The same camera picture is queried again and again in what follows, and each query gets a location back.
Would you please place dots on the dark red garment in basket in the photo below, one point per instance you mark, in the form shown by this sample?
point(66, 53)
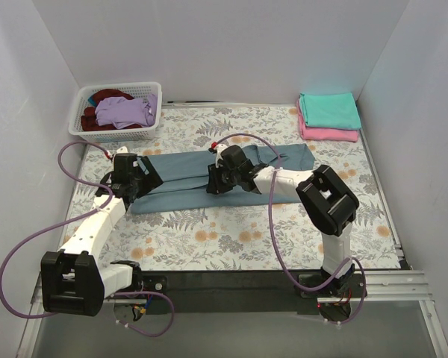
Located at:
point(88, 118)

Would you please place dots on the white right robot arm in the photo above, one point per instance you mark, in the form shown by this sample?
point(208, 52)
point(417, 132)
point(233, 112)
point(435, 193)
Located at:
point(329, 202)

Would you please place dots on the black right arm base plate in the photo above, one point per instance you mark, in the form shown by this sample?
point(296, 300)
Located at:
point(351, 286)

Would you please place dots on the blue-grey t-shirt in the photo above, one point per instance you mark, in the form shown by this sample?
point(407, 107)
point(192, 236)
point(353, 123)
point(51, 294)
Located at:
point(185, 178)

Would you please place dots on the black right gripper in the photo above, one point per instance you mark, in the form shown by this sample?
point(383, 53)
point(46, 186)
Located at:
point(215, 179)

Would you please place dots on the lilac t-shirt in basket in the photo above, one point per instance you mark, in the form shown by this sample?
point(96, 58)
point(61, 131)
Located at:
point(122, 112)

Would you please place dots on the folded teal t-shirt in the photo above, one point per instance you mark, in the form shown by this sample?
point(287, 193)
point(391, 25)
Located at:
point(330, 111)

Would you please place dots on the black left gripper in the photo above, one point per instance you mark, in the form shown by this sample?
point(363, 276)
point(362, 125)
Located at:
point(140, 175)

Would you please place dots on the folded pink t-shirt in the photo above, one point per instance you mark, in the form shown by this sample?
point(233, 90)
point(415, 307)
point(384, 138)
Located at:
point(311, 133)

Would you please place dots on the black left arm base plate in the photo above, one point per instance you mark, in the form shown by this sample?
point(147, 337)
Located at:
point(148, 282)

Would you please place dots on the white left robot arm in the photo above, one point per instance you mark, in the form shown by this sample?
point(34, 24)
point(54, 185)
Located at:
point(93, 238)

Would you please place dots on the floral patterned table mat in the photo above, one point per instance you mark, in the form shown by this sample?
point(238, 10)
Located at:
point(249, 237)

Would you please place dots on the white plastic laundry basket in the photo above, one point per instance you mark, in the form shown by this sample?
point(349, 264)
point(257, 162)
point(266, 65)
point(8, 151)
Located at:
point(135, 89)

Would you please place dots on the aluminium front frame rail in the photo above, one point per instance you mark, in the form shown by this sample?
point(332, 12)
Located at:
point(395, 287)

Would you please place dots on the teal garment in basket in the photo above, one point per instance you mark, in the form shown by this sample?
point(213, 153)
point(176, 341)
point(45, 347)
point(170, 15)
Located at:
point(91, 101)

